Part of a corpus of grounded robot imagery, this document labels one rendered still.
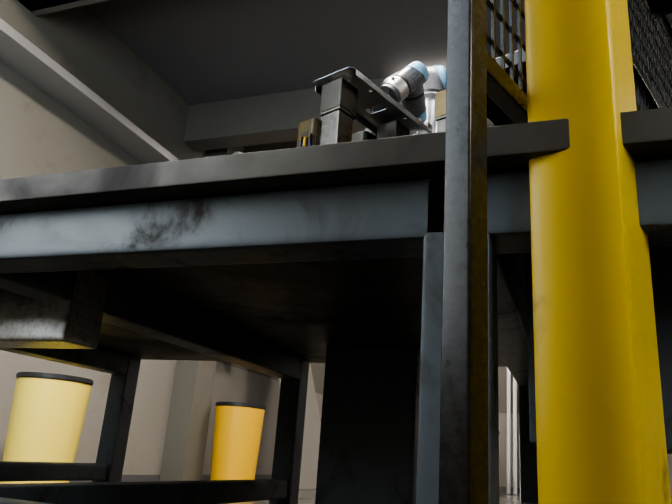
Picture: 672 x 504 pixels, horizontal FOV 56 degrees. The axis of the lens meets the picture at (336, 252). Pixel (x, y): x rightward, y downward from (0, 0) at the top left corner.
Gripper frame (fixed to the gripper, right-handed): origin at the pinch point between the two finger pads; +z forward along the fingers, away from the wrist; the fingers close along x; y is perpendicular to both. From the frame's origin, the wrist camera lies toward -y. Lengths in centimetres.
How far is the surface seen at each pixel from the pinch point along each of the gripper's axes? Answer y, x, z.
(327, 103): -44, 32, 38
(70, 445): 174, -138, 114
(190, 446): 279, -290, 53
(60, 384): 183, -111, 98
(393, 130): -45, 19, 26
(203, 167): -58, 42, 73
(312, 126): -23.7, 20.0, 29.3
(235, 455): 255, -310, 33
